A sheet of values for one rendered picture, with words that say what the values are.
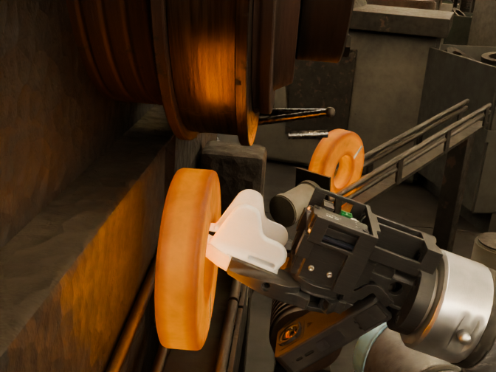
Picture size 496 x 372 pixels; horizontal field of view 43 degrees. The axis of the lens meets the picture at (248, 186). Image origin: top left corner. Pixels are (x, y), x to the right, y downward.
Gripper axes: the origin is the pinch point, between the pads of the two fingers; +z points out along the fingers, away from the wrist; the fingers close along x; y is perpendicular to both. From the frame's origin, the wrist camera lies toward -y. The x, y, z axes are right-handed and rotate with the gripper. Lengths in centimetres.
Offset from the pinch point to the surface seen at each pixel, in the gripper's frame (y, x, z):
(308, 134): 5.1, -28.0, -8.9
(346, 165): -8, -70, -23
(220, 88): 12.3, -3.6, 2.2
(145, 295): -9.7, -3.9, 2.5
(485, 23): 27, -456, -147
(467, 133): -1, -114, -57
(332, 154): -5, -62, -18
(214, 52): 15.5, -1.3, 3.5
